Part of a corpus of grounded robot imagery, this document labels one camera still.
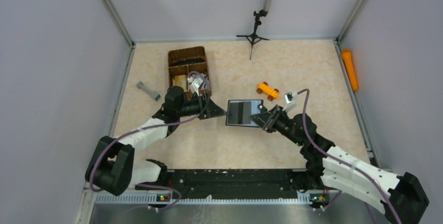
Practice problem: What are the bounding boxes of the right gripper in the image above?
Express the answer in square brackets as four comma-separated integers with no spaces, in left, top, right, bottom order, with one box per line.
[249,104,304,146]

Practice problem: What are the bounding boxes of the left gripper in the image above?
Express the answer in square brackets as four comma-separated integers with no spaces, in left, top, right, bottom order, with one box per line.
[177,91,227,120]

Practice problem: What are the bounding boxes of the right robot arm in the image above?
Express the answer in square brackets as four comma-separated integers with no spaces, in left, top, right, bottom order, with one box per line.
[249,105,429,223]

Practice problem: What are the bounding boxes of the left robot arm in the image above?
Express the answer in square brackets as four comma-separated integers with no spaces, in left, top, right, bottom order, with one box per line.
[85,86,227,196]

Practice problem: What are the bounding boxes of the gold cards in basket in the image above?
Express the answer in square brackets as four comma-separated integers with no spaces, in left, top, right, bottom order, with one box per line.
[172,75,188,92]

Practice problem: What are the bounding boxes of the orange toy brick car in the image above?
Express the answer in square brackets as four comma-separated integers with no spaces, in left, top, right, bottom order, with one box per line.
[256,82,279,101]

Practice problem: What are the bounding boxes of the brown wicker basket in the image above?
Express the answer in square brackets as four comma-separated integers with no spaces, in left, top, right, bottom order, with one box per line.
[168,46,210,99]

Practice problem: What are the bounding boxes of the grey plastic connector piece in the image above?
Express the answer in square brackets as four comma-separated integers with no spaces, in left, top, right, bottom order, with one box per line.
[136,81,161,101]

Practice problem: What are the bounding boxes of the black mini tripod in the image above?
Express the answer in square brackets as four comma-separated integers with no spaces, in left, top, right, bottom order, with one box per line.
[236,9,269,60]

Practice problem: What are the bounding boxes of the orange flashlight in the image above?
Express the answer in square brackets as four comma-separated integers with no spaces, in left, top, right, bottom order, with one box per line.
[341,49,359,91]

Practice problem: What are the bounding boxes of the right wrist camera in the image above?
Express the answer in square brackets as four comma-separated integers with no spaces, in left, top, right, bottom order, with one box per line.
[283,91,298,112]

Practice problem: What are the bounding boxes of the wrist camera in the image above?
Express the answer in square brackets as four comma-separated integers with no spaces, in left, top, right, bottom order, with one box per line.
[283,91,298,112]
[188,77,205,96]

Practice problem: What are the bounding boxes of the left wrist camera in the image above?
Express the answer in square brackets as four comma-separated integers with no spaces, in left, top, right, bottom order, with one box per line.
[188,77,205,96]

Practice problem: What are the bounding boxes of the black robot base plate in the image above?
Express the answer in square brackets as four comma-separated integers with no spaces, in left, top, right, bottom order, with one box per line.
[135,169,342,201]

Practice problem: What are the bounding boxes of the white slotted cable duct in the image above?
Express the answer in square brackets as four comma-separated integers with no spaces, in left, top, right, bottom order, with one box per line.
[95,193,312,205]

